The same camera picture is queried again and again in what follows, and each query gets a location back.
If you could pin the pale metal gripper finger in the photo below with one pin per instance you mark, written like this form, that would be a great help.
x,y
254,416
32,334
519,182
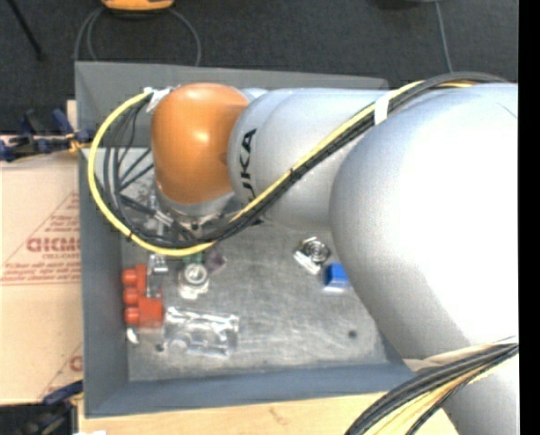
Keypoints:
x,y
157,265

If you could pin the silver round metal object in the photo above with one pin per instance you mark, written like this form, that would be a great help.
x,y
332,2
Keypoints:
x,y
193,281

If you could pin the red toy block with knobs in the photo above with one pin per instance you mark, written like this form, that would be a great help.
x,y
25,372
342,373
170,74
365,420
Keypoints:
x,y
150,311

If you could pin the small white object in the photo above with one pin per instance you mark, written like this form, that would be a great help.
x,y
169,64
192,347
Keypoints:
x,y
132,336

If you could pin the clear plastic packet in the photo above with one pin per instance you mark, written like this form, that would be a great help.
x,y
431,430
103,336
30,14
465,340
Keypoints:
x,y
202,331

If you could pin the grey metal bin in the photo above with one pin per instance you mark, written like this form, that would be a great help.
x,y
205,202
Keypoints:
x,y
274,297

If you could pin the brown cardboard board red print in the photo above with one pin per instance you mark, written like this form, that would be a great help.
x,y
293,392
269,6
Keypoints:
x,y
34,297

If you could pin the silver metal object white tab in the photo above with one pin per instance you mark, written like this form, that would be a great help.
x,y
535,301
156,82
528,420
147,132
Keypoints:
x,y
314,252

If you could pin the blue box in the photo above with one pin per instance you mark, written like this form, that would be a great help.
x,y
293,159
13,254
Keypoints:
x,y
336,277

